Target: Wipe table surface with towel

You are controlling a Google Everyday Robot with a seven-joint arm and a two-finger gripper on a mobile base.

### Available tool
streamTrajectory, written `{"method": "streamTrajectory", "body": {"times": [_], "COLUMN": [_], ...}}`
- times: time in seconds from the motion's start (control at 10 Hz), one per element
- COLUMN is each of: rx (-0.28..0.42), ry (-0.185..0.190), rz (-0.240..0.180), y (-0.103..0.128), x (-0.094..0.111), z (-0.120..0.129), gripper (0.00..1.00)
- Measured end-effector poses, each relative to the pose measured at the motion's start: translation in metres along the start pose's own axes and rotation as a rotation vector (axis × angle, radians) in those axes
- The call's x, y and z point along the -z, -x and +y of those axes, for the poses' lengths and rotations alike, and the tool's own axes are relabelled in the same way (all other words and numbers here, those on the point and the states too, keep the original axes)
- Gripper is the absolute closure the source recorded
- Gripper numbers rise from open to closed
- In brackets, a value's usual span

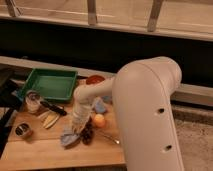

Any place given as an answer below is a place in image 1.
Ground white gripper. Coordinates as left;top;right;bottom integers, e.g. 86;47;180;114
71;103;91;134

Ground black chair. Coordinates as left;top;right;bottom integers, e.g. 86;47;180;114
0;68;21;157

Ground small metal cup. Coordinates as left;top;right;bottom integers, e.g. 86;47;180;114
15;123;32;139

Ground light blue towel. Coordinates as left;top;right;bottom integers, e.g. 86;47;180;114
60;130;80;147

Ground dark grape bunch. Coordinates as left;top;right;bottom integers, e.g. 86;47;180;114
81;123;94;145

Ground orange fruit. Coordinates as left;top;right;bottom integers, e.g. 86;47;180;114
93;114;106;128

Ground red bowl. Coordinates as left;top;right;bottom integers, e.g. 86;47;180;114
86;75;105;85

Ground sliced banana pieces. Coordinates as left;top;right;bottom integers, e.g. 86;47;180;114
38;111;60;129

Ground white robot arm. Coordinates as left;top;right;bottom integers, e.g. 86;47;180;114
71;57;184;171

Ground black handled knife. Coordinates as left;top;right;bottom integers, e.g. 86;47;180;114
40;101;67;116

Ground metal spoon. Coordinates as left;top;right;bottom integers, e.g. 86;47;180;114
97;131;120;145

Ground green plastic tray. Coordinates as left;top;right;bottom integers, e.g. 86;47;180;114
18;68;78;103

